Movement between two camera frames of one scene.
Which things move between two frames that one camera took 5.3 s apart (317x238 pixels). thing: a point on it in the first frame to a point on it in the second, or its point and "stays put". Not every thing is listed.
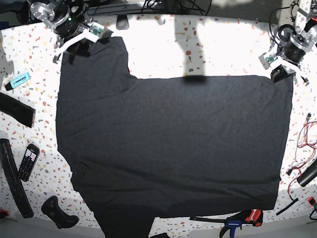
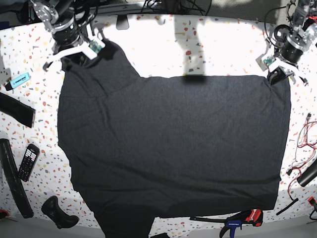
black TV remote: x=28 y=162 stays put
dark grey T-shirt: x=137 y=148 stays put
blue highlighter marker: x=13 y=83 stays put
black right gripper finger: x=104 y=38 to x=108 y=52
